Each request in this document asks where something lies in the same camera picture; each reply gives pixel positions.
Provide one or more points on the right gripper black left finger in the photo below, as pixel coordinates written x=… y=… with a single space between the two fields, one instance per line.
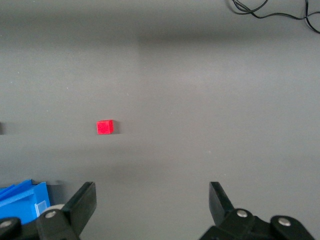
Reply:
x=75 y=212

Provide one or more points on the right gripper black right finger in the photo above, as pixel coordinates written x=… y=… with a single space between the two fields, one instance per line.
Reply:
x=225 y=207

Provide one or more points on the small red cube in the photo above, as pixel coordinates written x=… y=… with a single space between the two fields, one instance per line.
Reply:
x=104 y=127

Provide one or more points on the blue plastic bin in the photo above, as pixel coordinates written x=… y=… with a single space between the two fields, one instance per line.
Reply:
x=22 y=200

